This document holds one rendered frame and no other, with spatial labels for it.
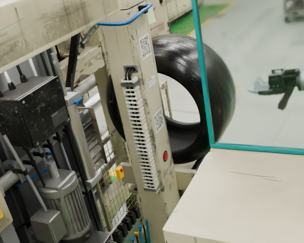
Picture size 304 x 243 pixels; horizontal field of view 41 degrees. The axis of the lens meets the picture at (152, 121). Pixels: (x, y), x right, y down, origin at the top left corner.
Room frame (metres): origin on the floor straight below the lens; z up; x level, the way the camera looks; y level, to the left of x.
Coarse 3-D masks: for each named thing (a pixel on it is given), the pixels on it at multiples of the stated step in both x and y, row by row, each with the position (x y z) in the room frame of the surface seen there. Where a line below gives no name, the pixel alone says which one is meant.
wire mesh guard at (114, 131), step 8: (160, 88) 2.32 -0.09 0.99; (168, 96) 2.40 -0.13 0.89; (168, 104) 2.40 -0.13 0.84; (112, 136) 1.81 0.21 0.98; (104, 144) 1.75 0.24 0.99; (112, 152) 1.80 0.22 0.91; (128, 160) 1.90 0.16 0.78; (112, 168) 1.77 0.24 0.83; (96, 184) 1.64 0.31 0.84; (112, 184) 1.75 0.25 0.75; (120, 184) 1.80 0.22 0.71; (104, 200) 1.67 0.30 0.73; (104, 208) 1.64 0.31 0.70; (104, 216) 1.64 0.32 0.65; (136, 240) 1.81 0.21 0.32
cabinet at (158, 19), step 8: (144, 0) 6.37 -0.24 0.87; (152, 0) 6.56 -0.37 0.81; (160, 0) 6.73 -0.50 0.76; (152, 8) 6.53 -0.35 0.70; (160, 8) 6.72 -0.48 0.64; (152, 16) 6.49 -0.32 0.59; (160, 16) 6.69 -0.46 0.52; (168, 16) 6.91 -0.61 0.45; (152, 24) 6.46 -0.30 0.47; (160, 24) 6.65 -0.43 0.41; (168, 24) 6.85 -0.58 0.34; (152, 32) 6.43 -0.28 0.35; (160, 32) 6.62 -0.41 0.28; (168, 32) 6.83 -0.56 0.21
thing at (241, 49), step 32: (192, 0) 1.05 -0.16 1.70; (224, 0) 1.01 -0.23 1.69; (256, 0) 0.97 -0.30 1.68; (288, 0) 0.94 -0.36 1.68; (224, 32) 1.01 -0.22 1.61; (256, 32) 0.97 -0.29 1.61; (288, 32) 0.94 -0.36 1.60; (224, 64) 1.02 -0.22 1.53; (256, 64) 0.98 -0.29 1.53; (288, 64) 0.94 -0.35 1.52; (224, 96) 1.02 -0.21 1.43; (256, 96) 0.98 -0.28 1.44; (288, 96) 0.94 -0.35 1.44; (224, 128) 1.03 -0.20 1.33; (256, 128) 0.98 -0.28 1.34; (288, 128) 0.94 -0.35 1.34
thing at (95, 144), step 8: (88, 112) 1.70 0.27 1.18; (88, 120) 1.68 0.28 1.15; (96, 120) 1.71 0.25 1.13; (88, 128) 1.68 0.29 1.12; (96, 128) 1.71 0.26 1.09; (88, 136) 1.66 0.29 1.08; (96, 136) 1.69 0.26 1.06; (88, 144) 1.66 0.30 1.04; (96, 144) 1.72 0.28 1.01; (96, 152) 1.66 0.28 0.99; (104, 152) 1.71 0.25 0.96; (96, 160) 1.67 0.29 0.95; (104, 160) 1.71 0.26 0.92; (96, 168) 1.64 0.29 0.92
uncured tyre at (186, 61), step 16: (160, 48) 1.59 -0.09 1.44; (176, 48) 1.59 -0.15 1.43; (192, 48) 1.62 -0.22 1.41; (160, 64) 1.55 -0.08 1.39; (176, 64) 1.52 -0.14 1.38; (192, 64) 1.52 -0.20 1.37; (176, 80) 1.51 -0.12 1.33; (192, 80) 1.49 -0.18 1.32; (112, 96) 1.67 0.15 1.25; (192, 96) 1.48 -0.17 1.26; (112, 112) 1.68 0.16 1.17; (176, 128) 1.83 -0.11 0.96; (192, 128) 1.79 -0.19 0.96; (176, 144) 1.75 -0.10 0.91; (192, 144) 1.50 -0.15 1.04; (208, 144) 1.48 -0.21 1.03; (176, 160) 1.55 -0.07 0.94; (192, 160) 1.54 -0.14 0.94
